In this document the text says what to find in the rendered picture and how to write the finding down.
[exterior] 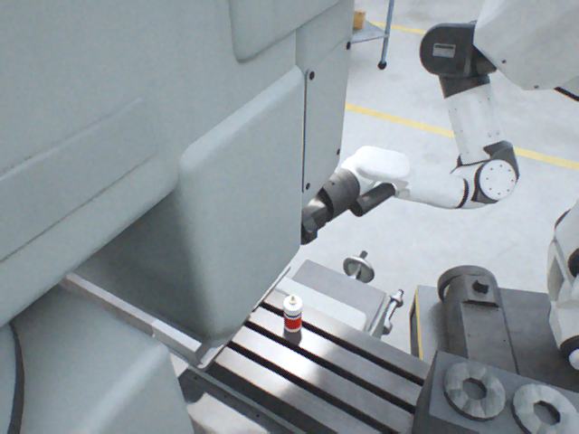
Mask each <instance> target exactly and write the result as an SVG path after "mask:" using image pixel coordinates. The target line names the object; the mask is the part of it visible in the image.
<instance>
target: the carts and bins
mask: <svg viewBox="0 0 579 434"><path fill-rule="evenodd" d="M394 1H395V0H390V1H389V7H388V14H387V22H386V28H385V31H383V30H382V29H380V28H378V27H377V26H375V25H373V24H371V23H369V22H368V21H367V20H366V19H365V12H366V11H363V10H358V9H356V10H355V11H354V20H353V29H352V39H351V44H355V43H361V42H369V41H374V40H379V39H383V38H384V40H383V46H382V52H381V59H380V62H378V64H377V67H378V68H379V69H380V70H383V69H384V68H385V67H386V61H385V56H386V50H387V44H388V37H389V36H390V33H389V31H390V25H391V22H392V19H393V12H394Z"/></svg>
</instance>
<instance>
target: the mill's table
mask: <svg viewBox="0 0 579 434"><path fill-rule="evenodd" d="M57 284H59V285H60V286H62V287H64V288H66V289H68V290H70V292H72V293H74V294H77V295H79V296H81V297H83V298H85V299H87V300H88V301H90V302H91V303H92V304H94V305H96V306H98V307H100V308H102V309H103V310H105V311H107V312H109V313H110V314H112V315H113V316H115V317H117V318H119V319H120V320H122V321H126V322H127V323H129V324H131V325H133V326H134V327H136V328H137V329H139V330H141V331H143V332H144V333H146V334H148V335H150V336H152V337H153V334H154V331H153V328H152V325H151V324H152V323H153V322H154V321H155V320H156V318H155V317H153V316H151V315H150V314H148V313H146V312H145V313H144V312H142V311H141V310H139V309H137V308H135V307H133V306H132V305H130V304H128V303H126V302H125V301H123V300H121V299H119V298H117V297H115V296H113V295H111V294H110V293H109V292H107V291H105V290H104V289H103V288H100V287H98V286H95V285H93V284H91V283H90V282H88V281H87V280H85V279H83V278H80V277H79V276H77V275H75V274H73V273H71V274H69V275H68V276H67V277H66V278H63V279H62V280H61V281H59V282H58V283H57ZM286 297H287V296H286V295H284V294H282V293H280V292H277V291H274V290H272V292H271V293H270V294H269V296H268V297H267V298H266V299H265V300H264V301H263V303H262V304H261V305H260V306H259V308H258V309H257V310H256V311H255V312H254V311H251V317H250V319H249V320H248V321H247V322H246V323H245V325H244V326H243V327H242V328H241V329H240V331H239V332H238V333H237V335H236V336H235V337H234V338H233V339H232V341H231V342H230V343H229V344H228V345H227V346H226V347H225V348H224V349H223V351H222V352H221V353H220V354H219V355H218V357H217V358H216V359H215V360H214V362H213V363H212V364H211V365H210V366H209V368H208V369H207V370H206V371H204V373H206V374H208V375H210V376H211V377H213V378H215V380H217V381H219V382H221V383H223V384H225V385H228V386H230V387H231V388H232V389H234V390H236V391H237V392H239V393H240V394H242V395H244V396H246V397H247V398H249V399H251V400H252V401H255V402H257V403H258V404H260V405H261V406H262V407H264V408H265V409H267V410H269V411H271V412H272V413H274V414H276V415H277V416H279V417H281V418H283V419H284V420H286V421H287V422H289V423H291V424H293V425H294V426H296V427H298V428H299V429H302V430H303V431H304V432H306V433H308V434H412V429H413V419H414V413H415V408H416V402H417V400H418V398H419V395H420V393H421V390H422V387H423V385H424V383H423V382H424V380H425V377H426V375H427V372H428V371H429V368H430V366H431V363H428V362H425V361H424V360H422V359H420V358H418V357H416V356H414V355H412V354H408V353H407V352H405V351H404V350H402V349H400V348H397V347H395V346H393V345H391V344H388V343H387V342H384V341H382V340H380V339H378V338H376V337H374V336H372V335H369V334H367V333H364V332H361V331H360V330H358V329H355V328H354V327H352V326H350V325H347V324H345V323H342V322H340V321H338V320H336V319H335V318H333V317H331V316H328V315H326V314H324V313H322V312H320V311H318V310H316V309H314V308H312V307H309V306H307V305H305V304H303V303H302V311H301V327H300V329H299V331H297V332H290V331H288V330H287V329H286V328H285V326H284V300H285V298H286Z"/></svg>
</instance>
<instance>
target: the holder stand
mask: <svg viewBox="0 0 579 434"><path fill-rule="evenodd" d="M423 383H424V385H423V387H422V390H421V393H420V395H419V398H418V400H417V402H416V408H415V413H414V419H413V429H412V434H579V393H576V392H570V391H568V390H564V389H560V388H557V387H555V386H554V385H551V384H548V383H544V382H540V381H536V380H533V379H529V378H526V377H523V376H520V375H516V374H513V373H509V372H507V371H505V370H502V369H499V368H496V367H493V366H490V365H486V364H484V363H478V362H475V361H472V360H469V359H466V358H463V357H459V356H457V355H454V354H448V353H445V352H442V351H437V352H436V354H435V356H434V358H433V361H432V364H431V366H430V368H429V371H428V372H427V375H426V377H425V380H424V382H423Z"/></svg>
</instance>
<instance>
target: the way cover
mask: <svg viewBox="0 0 579 434"><path fill-rule="evenodd" d="M184 376H185V377H184ZM177 379H178V381H179V382H180V383H179V384H180V387H181V386H183V387H181V390H182V395H183V398H184V401H185V406H186V409H187V412H188V415H189V418H190V420H191V423H192V426H193V429H194V432H195V434H207V433H208V434H239V433H240V434H254V432H255V434H269V433H270V434H286V433H287V434H291V433H293V434H297V433H295V432H294V431H292V430H290V429H288V428H286V427H285V426H283V425H281V424H280V423H278V422H277V421H275V420H273V419H271V418H270V417H268V416H266V415H265V414H263V413H262V412H261V411H259V410H257V409H255V408H254V410H253V407H252V406H251V405H249V404H247V403H246V402H244V401H242V400H240V399H238V398H237V397H235V396H233V395H231V394H230V393H229V392H228V391H226V390H224V389H223V388H222V389H221V388H219V387H218V386H216V385H213V384H212V383H211V382H208V381H207V380H206V379H204V378H203V377H201V376H199V375H198V374H196V373H194V372H193V371H191V370H189V369H188V368H186V369H185V370H184V371H183V372H182V373H181V374H180V375H179V376H178V377H177ZM185 380H186V381H185ZM199 380H200V381H199ZM196 383H197V384H196ZM200 386H201V387H200ZM191 389H192V390H191ZM220 389H221V390H220ZM208 390H209V391H208ZM228 394H230V395H228ZM209 396H211V397H209ZM188 398H189V399H188ZM193 398H194V399H193ZM209 398H210V399H209ZM207 399H209V400H207ZM193 402H194V403H193ZM204 402H205V403H204ZM209 404H210V405H209ZM193 405H194V407H193ZM208 405H209V406H208ZM221 405H222V406H221ZM236 406H239V407H238V408H236ZM238 409H239V410H238ZM233 412H234V413H233ZM189 413H191V414H189ZM240 413H241V414H240ZM248 413H249V414H248ZM216 414H218V416H217V415H216ZM224 414H225V415H226V416H225V415H224ZM199 415H201V416H199ZM210 415H211V416H210ZM243 415H245V416H243ZM247 415H249V416H247ZM254 416H255V417H256V418H255V417H254ZM208 417H209V418H208ZM227 417H228V418H227ZM236 418H237V419H236ZM239 419H240V421H238V420H239ZM259 420H260V421H261V420H262V422H260V421H259ZM266 420H267V421H266ZM271 421H272V422H271ZM211 422H212V423H211ZM240 422H241V423H240ZM219 423H220V424H219ZM222 424H223V425H222ZM196 426H198V427H196ZM247 428H248V429H247ZM206 429H207V430H206ZM231 430H232V431H231ZM206 431H207V433H206ZM208 431H210V432H208ZM228 431H229V432H228ZM278 431H279V432H278ZM197 432H202V433H197ZM272 432H273V433H272Z"/></svg>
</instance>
